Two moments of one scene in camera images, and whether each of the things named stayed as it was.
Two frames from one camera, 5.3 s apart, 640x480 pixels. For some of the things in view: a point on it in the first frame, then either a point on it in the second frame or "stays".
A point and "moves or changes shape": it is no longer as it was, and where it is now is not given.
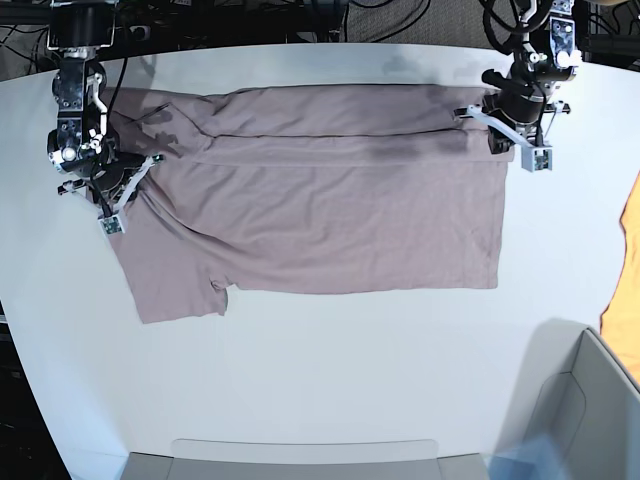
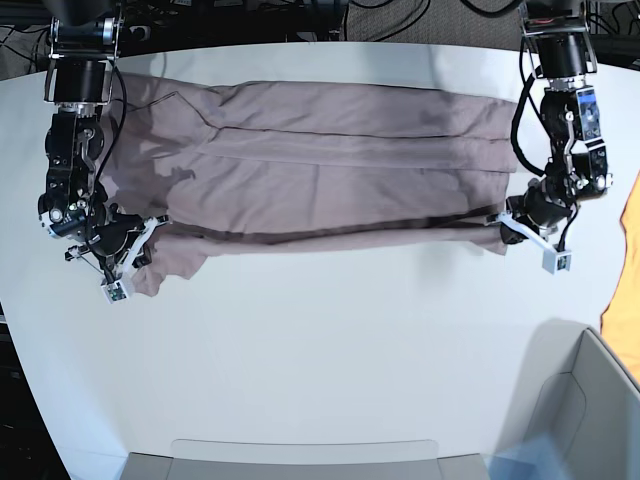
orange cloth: (620, 320) stays
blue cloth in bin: (539, 458) stays
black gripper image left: (116, 173) to (109, 237)
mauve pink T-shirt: (306, 187) moves or changes shape
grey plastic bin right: (574, 390) stays
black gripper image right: (519, 101) to (542, 202)
